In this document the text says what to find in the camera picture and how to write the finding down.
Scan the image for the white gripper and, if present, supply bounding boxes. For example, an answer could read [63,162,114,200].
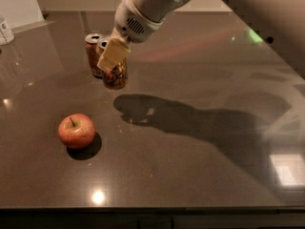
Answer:
[97,0,162,73]

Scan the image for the orange soda can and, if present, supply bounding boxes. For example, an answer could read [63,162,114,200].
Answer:
[96,36,128,90]

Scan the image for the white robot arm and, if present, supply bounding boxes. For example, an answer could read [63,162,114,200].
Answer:
[97,0,305,77]

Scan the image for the red coke can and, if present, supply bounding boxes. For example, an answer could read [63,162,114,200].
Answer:
[84,32,102,78]

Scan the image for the red apple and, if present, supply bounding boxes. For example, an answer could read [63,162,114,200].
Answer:
[58,114,95,149]

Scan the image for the white container at left edge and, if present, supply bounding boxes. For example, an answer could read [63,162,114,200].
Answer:
[0,16,15,45]

